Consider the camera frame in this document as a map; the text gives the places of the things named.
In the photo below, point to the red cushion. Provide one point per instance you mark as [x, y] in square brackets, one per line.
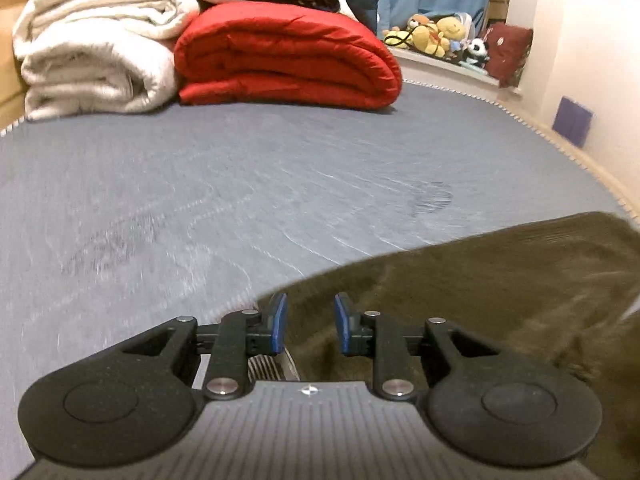
[507, 52]

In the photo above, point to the grey quilted mattress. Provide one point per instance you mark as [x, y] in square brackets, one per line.
[250, 185]

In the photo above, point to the white folded blanket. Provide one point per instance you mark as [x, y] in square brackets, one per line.
[95, 45]

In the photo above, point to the yellow bear plush toy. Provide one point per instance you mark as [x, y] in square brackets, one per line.
[432, 35]

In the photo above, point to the panda plush toy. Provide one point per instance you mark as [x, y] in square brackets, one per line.
[477, 51]

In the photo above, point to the white window sill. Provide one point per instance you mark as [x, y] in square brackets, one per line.
[440, 67]

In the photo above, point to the purple board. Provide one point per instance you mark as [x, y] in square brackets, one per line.
[572, 121]

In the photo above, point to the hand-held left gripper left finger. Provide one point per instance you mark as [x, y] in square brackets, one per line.
[277, 322]

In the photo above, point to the red folded quilt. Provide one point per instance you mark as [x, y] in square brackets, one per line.
[280, 50]

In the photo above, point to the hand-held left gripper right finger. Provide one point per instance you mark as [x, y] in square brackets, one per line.
[344, 325]

